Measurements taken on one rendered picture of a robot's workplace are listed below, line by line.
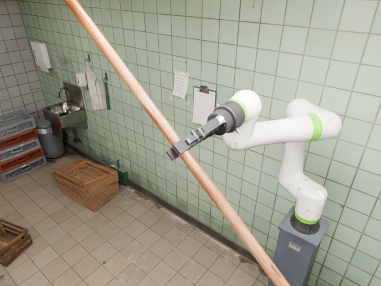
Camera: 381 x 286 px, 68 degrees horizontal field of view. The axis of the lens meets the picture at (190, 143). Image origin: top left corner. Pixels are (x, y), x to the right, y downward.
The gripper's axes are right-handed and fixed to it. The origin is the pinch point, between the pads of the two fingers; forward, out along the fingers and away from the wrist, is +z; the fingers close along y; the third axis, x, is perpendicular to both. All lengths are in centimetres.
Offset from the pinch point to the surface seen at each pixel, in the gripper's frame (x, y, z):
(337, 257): -122, 80, -125
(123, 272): -44, 219, -41
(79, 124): 129, 279, -122
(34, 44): 244, 256, -125
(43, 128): 165, 330, -100
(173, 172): 3, 185, -129
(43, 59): 221, 258, -124
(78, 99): 156, 262, -133
